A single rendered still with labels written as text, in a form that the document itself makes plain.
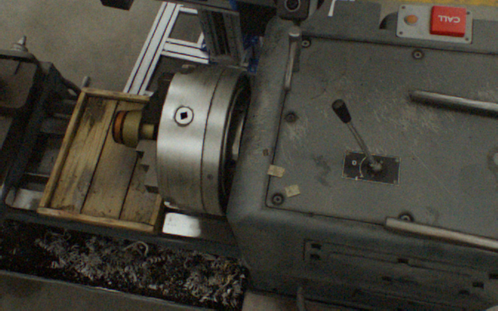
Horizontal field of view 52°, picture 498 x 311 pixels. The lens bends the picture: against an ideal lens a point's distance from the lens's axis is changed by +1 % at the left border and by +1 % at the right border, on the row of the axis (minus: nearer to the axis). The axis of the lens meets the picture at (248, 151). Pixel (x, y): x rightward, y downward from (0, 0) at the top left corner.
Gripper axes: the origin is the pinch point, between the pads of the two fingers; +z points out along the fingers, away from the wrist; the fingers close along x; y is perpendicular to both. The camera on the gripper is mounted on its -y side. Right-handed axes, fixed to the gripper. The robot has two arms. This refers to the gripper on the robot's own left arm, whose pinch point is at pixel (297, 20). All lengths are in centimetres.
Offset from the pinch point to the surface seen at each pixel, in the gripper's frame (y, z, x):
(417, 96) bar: -7.3, 8.0, -21.9
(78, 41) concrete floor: 79, 136, 124
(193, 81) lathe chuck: -7.0, 12.5, 19.0
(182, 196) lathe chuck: -27.3, 22.6, 18.4
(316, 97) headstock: -8.8, 9.8, -4.9
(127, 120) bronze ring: -12.4, 23.1, 34.5
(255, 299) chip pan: -37, 81, 6
